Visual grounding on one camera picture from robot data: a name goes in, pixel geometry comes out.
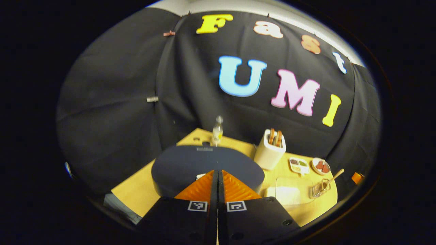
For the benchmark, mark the silver metal clip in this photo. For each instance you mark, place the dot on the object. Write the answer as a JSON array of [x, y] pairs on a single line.
[[152, 99]]

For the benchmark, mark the pink clothes clip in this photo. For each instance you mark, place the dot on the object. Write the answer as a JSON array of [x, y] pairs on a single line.
[[169, 33]]

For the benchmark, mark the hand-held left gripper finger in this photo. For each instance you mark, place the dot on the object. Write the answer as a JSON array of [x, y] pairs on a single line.
[[221, 207], [214, 207]]

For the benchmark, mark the wooden spoon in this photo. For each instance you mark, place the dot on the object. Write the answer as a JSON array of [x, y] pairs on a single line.
[[335, 175]]

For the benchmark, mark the small clear bottle yellow label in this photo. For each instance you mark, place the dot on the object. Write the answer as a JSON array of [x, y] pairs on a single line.
[[217, 134]]

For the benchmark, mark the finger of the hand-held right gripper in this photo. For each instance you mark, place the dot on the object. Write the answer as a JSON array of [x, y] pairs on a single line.
[[357, 178]]

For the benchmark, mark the black rice cooker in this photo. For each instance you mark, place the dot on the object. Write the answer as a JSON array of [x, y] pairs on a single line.
[[190, 163]]

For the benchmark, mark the red meat piece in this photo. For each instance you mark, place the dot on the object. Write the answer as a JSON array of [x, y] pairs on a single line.
[[325, 168], [319, 165]]

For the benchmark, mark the clear container of rice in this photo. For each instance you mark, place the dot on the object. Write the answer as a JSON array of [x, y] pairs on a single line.
[[287, 194]]

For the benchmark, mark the bread slice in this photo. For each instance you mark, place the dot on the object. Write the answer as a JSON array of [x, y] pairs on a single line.
[[271, 136], [278, 138]]

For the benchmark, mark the white toaster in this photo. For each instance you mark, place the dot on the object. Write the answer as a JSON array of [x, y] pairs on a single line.
[[267, 156]]

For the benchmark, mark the white divided dish of beans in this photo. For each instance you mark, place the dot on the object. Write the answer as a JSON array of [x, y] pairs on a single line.
[[299, 166]]

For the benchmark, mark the black backdrop cloth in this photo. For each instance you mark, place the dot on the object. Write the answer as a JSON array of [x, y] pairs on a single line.
[[112, 119]]

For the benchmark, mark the white round plate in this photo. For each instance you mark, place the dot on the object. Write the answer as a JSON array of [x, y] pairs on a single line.
[[315, 170]]

